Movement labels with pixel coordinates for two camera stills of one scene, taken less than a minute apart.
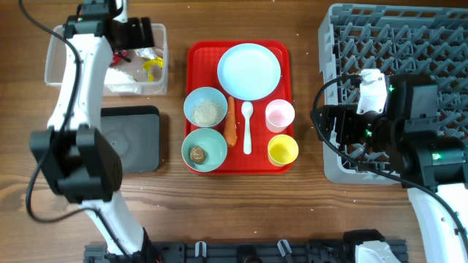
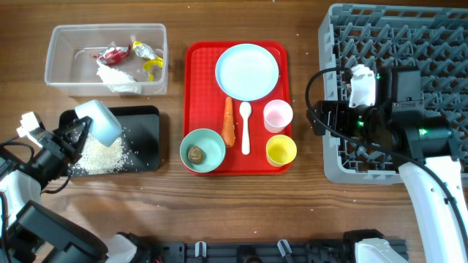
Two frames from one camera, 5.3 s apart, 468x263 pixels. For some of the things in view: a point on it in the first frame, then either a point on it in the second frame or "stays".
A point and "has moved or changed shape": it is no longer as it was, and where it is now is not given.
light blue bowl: [205, 107] has moved or changed shape
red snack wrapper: [118, 56] stays
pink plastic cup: [278, 115] stays
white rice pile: [207, 112] has moved or changed shape
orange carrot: [230, 131] stays
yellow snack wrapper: [151, 61] stays
